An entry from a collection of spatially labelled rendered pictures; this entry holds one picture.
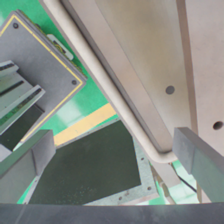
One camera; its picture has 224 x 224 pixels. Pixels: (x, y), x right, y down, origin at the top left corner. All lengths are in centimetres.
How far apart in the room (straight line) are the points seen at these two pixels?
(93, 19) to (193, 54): 18
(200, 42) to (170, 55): 3
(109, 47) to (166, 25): 13
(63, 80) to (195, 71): 118
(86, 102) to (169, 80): 151
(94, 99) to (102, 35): 139
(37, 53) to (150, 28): 118
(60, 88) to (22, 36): 45
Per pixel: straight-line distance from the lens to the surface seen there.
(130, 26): 19
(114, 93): 30
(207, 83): 20
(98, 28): 30
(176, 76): 21
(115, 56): 30
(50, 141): 17
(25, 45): 136
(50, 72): 132
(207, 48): 19
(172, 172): 48
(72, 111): 177
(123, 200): 57
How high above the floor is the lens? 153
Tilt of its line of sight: 63 degrees down
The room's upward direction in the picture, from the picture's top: 180 degrees clockwise
